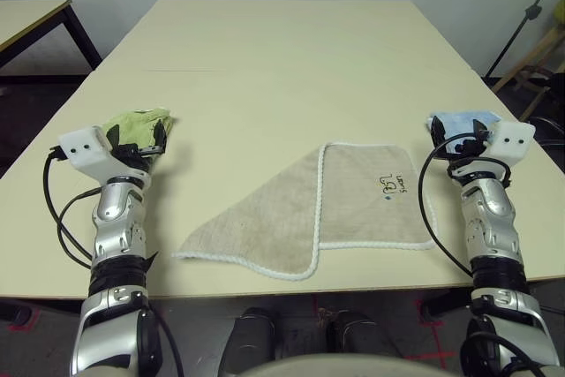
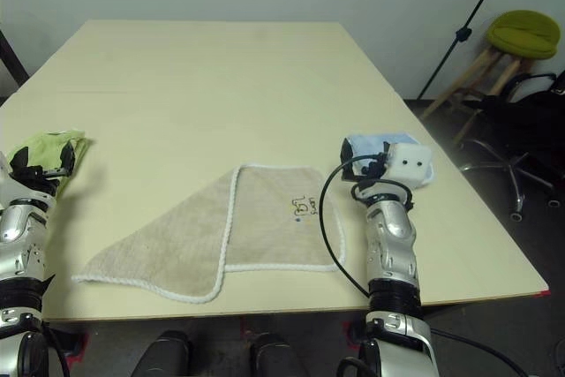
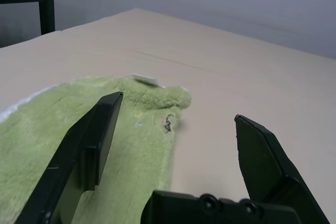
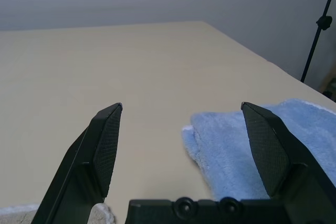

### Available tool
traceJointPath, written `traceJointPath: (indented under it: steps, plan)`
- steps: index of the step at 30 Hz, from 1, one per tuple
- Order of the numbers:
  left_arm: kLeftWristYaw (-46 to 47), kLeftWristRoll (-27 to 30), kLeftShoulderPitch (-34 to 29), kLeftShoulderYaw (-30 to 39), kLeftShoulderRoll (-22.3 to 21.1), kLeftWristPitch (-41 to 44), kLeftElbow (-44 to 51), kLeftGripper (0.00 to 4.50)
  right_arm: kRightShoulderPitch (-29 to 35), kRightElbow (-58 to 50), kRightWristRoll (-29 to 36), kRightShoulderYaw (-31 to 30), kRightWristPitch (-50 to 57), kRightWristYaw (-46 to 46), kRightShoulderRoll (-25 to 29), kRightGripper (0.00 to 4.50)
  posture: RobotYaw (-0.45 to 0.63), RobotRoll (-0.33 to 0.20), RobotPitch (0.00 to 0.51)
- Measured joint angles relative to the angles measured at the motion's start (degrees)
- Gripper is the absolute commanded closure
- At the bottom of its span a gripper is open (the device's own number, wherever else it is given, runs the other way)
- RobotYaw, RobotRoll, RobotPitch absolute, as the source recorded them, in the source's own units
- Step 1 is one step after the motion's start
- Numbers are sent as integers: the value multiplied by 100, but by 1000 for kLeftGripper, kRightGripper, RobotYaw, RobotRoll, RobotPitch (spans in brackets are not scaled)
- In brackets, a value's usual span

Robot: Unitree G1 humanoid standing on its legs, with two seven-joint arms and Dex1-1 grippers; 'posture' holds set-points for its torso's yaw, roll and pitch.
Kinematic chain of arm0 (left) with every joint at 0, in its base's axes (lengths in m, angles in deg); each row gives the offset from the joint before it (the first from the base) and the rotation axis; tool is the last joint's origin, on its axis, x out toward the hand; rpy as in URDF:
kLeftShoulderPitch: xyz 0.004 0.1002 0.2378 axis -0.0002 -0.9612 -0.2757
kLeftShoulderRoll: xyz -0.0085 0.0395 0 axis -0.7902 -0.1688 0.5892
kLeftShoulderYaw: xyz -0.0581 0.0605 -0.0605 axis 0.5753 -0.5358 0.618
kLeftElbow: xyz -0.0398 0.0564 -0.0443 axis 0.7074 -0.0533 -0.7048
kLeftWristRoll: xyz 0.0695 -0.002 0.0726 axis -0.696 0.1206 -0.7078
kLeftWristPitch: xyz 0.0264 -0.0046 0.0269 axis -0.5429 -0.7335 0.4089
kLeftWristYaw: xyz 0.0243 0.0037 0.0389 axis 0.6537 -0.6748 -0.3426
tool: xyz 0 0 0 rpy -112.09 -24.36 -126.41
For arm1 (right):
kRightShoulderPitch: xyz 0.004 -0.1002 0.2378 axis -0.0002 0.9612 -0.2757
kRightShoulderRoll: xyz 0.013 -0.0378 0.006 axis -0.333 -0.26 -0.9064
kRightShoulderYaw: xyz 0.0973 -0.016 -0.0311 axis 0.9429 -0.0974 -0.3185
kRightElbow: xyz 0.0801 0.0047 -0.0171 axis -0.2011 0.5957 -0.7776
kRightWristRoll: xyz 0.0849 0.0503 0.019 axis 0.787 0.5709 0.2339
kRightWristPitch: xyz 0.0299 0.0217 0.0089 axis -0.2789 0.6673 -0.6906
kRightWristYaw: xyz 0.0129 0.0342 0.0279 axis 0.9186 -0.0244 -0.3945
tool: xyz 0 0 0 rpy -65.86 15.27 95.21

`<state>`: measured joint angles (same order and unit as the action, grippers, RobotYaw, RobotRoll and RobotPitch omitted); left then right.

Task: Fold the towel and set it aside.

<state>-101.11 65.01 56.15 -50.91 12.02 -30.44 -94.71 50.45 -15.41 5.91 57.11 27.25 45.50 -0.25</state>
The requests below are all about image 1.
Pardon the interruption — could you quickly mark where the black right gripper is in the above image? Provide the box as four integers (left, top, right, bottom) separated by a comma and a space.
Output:
430, 115, 489, 162

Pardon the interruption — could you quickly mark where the folded blue towel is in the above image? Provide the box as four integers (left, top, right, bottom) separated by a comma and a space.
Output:
426, 109, 502, 154

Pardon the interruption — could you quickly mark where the green stool cushion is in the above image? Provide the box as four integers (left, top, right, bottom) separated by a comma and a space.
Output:
549, 0, 565, 32

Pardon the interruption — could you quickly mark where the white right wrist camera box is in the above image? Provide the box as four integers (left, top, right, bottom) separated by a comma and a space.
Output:
485, 120, 536, 165

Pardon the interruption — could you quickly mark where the beige side table black frame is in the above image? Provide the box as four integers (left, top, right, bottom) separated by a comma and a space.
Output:
0, 0, 102, 85

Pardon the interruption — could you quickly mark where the beige towel with white trim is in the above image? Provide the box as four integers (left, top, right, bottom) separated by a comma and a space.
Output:
170, 141, 436, 282

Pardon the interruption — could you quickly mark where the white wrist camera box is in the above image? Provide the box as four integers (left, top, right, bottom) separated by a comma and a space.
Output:
58, 125, 149, 182
485, 120, 536, 165

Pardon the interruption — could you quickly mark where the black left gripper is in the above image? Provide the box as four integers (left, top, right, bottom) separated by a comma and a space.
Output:
107, 119, 168, 164

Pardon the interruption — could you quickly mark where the black tripod stand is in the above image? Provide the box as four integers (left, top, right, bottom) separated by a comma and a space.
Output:
485, 0, 565, 80

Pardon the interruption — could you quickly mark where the folded green towel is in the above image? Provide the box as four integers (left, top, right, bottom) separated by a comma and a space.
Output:
102, 106, 177, 154

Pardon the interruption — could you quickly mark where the grey robot torso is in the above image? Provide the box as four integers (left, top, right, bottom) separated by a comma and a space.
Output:
220, 352, 456, 377

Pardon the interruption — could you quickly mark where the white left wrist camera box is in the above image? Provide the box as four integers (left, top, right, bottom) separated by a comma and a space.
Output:
58, 125, 149, 182

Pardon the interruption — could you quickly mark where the black table foot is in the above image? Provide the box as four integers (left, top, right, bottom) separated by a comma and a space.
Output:
0, 299, 34, 329
421, 290, 473, 320

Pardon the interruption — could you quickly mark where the dark grey robot right leg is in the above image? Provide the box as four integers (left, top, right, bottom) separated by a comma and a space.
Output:
326, 308, 389, 358

